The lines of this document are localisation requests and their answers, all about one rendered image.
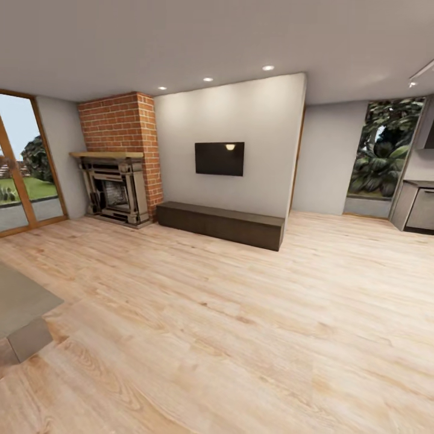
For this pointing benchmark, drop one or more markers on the wood fireplace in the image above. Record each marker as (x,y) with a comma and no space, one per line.
(115,187)

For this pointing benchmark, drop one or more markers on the fixed window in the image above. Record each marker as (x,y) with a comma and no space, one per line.
(388,134)

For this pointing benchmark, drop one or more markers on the door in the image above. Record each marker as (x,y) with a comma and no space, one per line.
(30,195)

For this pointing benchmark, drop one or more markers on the dishwasher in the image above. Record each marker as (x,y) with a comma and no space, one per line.
(421,215)

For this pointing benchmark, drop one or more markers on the coffee table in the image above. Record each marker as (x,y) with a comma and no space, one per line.
(22,303)

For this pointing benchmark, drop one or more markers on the wall mounted tv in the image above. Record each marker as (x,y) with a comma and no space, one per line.
(220,158)

